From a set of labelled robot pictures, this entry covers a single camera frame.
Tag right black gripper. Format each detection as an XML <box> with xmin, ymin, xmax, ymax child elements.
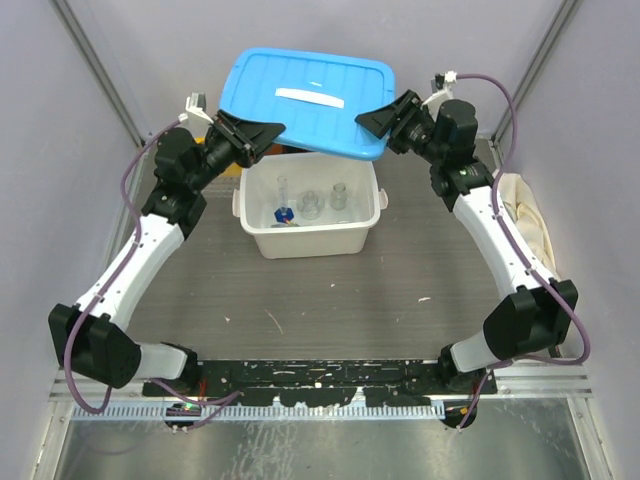
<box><xmin>357</xmin><ymin>89</ymin><xmax>446</xmax><ymax>166</ymax></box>

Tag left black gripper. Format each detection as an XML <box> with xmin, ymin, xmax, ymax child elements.
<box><xmin>189</xmin><ymin>111</ymin><xmax>286</xmax><ymax>193</ymax></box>

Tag blue plastic lid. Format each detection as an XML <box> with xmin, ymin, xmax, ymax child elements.
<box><xmin>219</xmin><ymin>47</ymin><xmax>395</xmax><ymax>161</ymax></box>

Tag white plastic tub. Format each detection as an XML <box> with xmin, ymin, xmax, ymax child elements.
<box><xmin>232</xmin><ymin>152</ymin><xmax>389</xmax><ymax>259</ymax></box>

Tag clear glass flask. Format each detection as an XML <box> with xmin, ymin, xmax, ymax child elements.
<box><xmin>330</xmin><ymin>182</ymin><xmax>348</xmax><ymax>211</ymax></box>
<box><xmin>296</xmin><ymin>190</ymin><xmax>325</xmax><ymax>220</ymax></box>

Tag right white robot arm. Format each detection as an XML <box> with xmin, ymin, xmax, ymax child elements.
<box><xmin>355</xmin><ymin>90</ymin><xmax>578</xmax><ymax>394</ymax></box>

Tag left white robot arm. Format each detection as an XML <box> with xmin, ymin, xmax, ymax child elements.
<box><xmin>48</xmin><ymin>110</ymin><xmax>285</xmax><ymax>396</ymax></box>

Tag cream cloth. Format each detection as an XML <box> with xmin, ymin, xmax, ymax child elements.
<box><xmin>498</xmin><ymin>173</ymin><xmax>558</xmax><ymax>278</ymax></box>

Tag clear glass stirring rod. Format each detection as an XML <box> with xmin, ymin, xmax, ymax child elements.
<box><xmin>264</xmin><ymin>309</ymin><xmax>284</xmax><ymax>335</ymax></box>

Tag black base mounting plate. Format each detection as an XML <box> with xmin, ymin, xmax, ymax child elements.
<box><xmin>168</xmin><ymin>359</ymin><xmax>497</xmax><ymax>408</ymax></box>

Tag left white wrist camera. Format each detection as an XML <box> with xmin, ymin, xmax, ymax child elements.
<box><xmin>178</xmin><ymin>92</ymin><xmax>212</xmax><ymax>125</ymax></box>

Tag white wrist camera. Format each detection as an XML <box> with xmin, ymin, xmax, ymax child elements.
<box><xmin>422</xmin><ymin>70</ymin><xmax>457</xmax><ymax>112</ymax></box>
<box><xmin>178</xmin><ymin>92</ymin><xmax>212</xmax><ymax>125</ymax></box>

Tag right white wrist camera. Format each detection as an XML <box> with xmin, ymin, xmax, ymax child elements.
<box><xmin>422</xmin><ymin>70</ymin><xmax>457</xmax><ymax>112</ymax></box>

